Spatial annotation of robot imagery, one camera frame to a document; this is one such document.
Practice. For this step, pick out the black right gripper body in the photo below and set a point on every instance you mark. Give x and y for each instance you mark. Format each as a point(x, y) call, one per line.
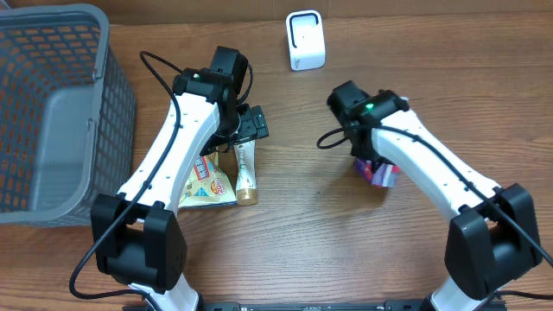
point(362, 148)

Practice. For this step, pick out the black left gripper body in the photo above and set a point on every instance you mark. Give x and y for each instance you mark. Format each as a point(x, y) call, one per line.
point(244, 127)

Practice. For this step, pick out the red purple pad pack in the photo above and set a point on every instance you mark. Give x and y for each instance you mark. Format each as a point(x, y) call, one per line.
point(378, 174)

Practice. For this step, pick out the yellow snack packet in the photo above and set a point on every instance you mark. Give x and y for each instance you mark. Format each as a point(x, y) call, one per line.
point(207, 186)

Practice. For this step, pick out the white cream tube gold cap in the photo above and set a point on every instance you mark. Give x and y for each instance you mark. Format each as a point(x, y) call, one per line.
point(246, 185)

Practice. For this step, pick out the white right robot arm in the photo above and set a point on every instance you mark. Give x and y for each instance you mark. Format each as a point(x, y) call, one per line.
point(493, 237)

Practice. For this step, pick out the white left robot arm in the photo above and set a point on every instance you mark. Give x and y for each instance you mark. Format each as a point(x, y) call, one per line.
point(137, 238)

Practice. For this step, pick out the white barcode scanner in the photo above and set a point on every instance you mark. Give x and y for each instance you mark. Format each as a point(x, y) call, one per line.
point(307, 48)

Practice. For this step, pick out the grey plastic shopping basket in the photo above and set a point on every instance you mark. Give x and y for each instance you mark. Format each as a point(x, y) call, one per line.
point(67, 114)

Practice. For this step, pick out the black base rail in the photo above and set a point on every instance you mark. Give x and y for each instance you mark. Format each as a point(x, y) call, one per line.
point(389, 305)

